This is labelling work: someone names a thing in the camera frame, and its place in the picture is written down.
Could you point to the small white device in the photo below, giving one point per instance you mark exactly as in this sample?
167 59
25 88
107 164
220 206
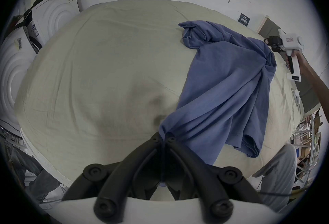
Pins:
296 95

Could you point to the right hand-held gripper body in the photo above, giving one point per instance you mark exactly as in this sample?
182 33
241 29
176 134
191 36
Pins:
290 42

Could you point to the person's right hand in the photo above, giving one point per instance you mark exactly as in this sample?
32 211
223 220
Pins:
299 57

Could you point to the blue shirt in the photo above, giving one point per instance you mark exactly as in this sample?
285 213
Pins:
226 84

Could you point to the bed with beige sheet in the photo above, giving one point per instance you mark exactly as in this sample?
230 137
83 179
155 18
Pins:
102 76

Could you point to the white washing machine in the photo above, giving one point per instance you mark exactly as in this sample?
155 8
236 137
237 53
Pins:
12 74
55 16

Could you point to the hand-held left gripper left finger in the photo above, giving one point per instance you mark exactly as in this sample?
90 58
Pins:
117 174

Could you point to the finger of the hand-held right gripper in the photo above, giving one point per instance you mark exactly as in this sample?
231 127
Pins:
269 41

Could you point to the person's right forearm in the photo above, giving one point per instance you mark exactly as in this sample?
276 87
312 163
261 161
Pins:
313 79

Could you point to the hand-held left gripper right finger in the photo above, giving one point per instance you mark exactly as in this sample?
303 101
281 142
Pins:
205 176

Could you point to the dark label card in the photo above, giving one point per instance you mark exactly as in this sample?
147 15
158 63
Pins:
245 18

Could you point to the metal shelf with cartons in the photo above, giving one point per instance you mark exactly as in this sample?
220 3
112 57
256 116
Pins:
307 146

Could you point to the person's legs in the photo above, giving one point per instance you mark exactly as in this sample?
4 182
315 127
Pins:
279 174

